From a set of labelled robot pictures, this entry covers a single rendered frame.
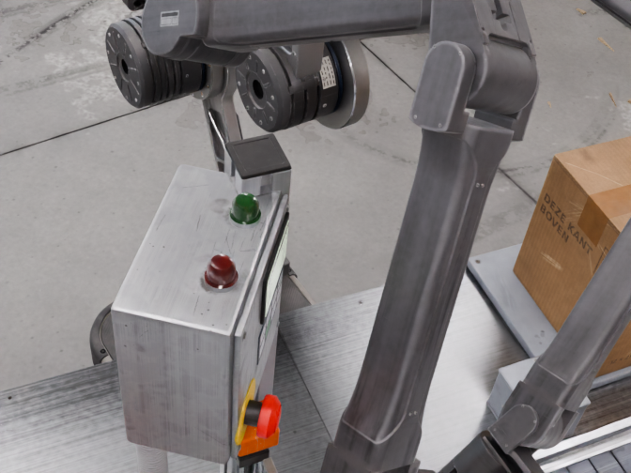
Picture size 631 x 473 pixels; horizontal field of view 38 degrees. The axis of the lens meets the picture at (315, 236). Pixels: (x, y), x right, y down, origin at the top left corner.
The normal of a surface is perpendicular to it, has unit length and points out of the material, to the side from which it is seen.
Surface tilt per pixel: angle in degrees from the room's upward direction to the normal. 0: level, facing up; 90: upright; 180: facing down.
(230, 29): 60
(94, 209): 0
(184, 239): 0
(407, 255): 64
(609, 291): 44
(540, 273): 90
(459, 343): 0
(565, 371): 32
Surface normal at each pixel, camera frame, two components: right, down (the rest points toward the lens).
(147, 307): 0.08, -0.68
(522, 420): -0.53, -0.24
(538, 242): -0.92, 0.23
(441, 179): -0.69, 0.10
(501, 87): 0.60, 0.54
